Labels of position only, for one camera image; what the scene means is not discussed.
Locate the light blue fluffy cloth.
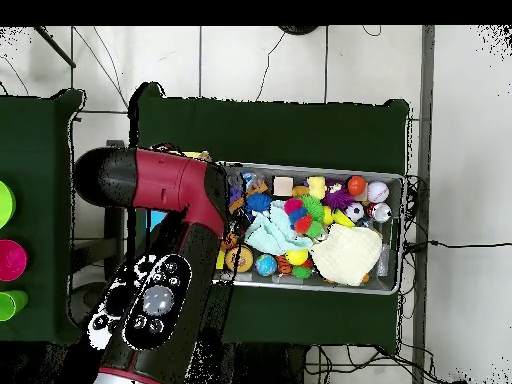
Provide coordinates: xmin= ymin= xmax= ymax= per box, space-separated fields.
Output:
xmin=244 ymin=199 xmax=314 ymax=257

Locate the cream muslin cloth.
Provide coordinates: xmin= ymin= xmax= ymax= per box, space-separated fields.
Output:
xmin=309 ymin=223 xmax=384 ymax=287

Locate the wooden three-hole box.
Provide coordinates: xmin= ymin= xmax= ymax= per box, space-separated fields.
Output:
xmin=148 ymin=149 xmax=212 ymax=233

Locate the silver mesh bin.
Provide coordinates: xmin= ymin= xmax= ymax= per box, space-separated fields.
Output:
xmin=215 ymin=160 xmax=407 ymax=296

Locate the blue spiky rubber ball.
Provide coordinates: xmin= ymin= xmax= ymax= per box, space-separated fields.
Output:
xmin=244 ymin=192 xmax=274 ymax=215

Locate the multicoloured spiky caterpillar toy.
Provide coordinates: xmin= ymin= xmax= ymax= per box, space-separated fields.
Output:
xmin=284 ymin=196 xmax=315 ymax=236

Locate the toy hamburger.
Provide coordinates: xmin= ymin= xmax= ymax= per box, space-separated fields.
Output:
xmin=224 ymin=244 xmax=254 ymax=274

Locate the green spiky rubber ball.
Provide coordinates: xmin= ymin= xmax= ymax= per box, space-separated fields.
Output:
xmin=302 ymin=195 xmax=326 ymax=239

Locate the yellow smooth ball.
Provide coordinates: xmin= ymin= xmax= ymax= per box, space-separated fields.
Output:
xmin=284 ymin=248 xmax=309 ymax=266

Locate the yellow plush duck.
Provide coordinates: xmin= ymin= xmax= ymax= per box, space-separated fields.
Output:
xmin=306 ymin=175 xmax=328 ymax=200

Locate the purple spiky monster toy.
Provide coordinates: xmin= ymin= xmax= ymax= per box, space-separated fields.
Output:
xmin=321 ymin=178 xmax=356 ymax=211

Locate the dark green table cloth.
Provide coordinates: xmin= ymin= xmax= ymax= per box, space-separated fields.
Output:
xmin=126 ymin=81 xmax=410 ymax=355
xmin=0 ymin=88 xmax=91 ymax=346

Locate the orange smooth ball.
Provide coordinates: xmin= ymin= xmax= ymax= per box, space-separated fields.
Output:
xmin=346 ymin=175 xmax=368 ymax=197

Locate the white baseball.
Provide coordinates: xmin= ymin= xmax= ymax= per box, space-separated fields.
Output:
xmin=366 ymin=181 xmax=390 ymax=204

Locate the black upright panel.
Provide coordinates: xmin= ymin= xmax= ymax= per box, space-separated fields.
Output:
xmin=104 ymin=139 xmax=126 ymax=281

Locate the black round fixture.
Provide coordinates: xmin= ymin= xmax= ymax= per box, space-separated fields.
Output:
xmin=278 ymin=25 xmax=320 ymax=36

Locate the grey stand base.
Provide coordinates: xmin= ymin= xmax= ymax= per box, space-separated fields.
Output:
xmin=68 ymin=280 xmax=109 ymax=321

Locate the pink plastic cup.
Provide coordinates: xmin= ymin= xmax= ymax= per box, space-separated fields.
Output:
xmin=0 ymin=238 xmax=29 ymax=282

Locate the lime green plastic cup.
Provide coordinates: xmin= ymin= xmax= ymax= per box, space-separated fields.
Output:
xmin=0 ymin=289 xmax=30 ymax=322
xmin=0 ymin=180 xmax=17 ymax=230

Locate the black diagonal rod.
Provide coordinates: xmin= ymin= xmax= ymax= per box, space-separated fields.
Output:
xmin=33 ymin=25 xmax=77 ymax=69

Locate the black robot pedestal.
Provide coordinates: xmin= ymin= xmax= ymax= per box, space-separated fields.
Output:
xmin=223 ymin=342 xmax=310 ymax=384

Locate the black power cable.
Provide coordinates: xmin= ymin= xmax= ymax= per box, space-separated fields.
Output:
xmin=401 ymin=238 xmax=512 ymax=252

